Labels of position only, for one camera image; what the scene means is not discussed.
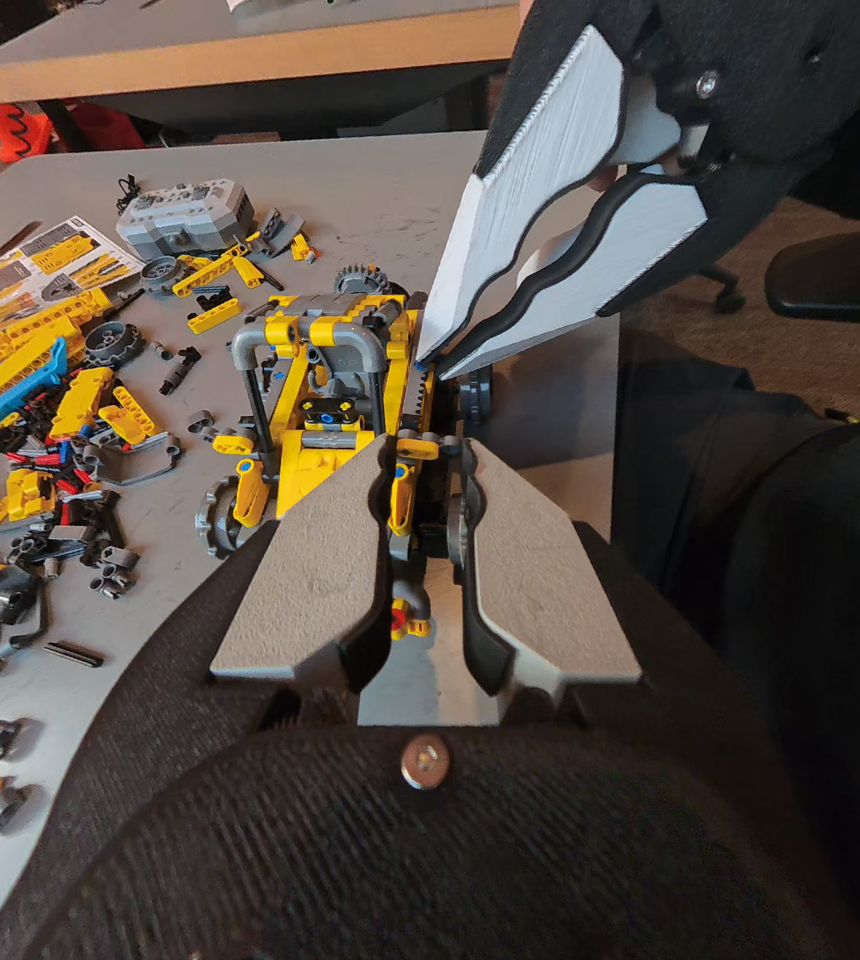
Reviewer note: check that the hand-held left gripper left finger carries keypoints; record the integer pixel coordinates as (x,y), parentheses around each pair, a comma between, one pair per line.
(302,577)

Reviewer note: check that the black office chair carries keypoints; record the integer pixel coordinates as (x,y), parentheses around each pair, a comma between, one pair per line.
(842,277)

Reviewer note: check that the grey battery box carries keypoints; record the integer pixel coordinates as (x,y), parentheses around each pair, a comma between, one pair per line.
(182,217)

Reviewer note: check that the yellow toy vehicle model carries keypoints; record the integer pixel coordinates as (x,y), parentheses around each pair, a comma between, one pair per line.
(302,465)

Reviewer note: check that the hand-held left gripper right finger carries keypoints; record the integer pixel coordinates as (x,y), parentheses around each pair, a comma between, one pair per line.
(550,592)

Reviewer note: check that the tan-edged table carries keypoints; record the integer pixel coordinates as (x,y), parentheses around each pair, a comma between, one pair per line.
(250,56)

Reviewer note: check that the light grey wheel hub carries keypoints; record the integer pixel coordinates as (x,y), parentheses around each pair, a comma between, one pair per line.
(160,274)

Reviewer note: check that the pile of building pieces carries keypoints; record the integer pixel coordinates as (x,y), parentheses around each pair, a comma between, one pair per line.
(77,405)

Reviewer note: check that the printed instruction booklet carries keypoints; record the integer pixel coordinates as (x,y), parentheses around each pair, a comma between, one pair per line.
(40,259)

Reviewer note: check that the blue curved building piece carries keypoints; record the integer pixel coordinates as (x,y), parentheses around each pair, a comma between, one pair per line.
(17,386)

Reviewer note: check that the dark grey wheel hub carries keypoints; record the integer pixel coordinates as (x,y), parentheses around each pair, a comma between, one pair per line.
(109,343)

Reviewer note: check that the person's legs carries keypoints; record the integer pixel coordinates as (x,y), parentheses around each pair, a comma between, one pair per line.
(812,525)

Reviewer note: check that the black ribbed axle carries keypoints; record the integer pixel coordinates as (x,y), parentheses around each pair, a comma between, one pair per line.
(74,654)

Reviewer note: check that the orange plastic object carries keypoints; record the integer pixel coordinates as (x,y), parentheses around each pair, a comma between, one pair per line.
(107,127)
(2,120)

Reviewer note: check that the grey desk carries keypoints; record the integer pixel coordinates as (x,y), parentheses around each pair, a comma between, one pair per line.
(400,202)

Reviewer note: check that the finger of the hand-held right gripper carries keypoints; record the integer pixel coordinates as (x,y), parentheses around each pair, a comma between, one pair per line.
(557,127)
(624,240)

